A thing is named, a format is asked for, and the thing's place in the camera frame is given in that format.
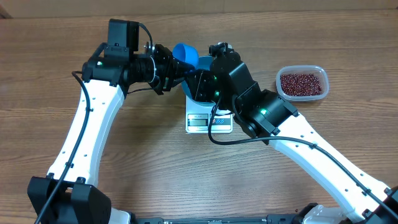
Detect blue plastic measuring scoop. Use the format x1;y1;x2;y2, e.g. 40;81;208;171
172;43;199;67

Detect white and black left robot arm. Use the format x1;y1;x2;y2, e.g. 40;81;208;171
27;19;199;223

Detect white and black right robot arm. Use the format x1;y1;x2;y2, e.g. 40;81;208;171
179;43;397;223

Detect teal blue bowl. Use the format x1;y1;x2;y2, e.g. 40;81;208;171
182;56;215;106

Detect white digital kitchen scale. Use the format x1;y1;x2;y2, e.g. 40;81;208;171
185;96;233;134

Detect red beans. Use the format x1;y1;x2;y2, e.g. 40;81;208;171
280;73;323;96

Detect clear plastic container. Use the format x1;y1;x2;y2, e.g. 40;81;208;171
275;65;330;102

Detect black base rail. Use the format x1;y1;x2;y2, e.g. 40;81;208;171
130;214;303;224

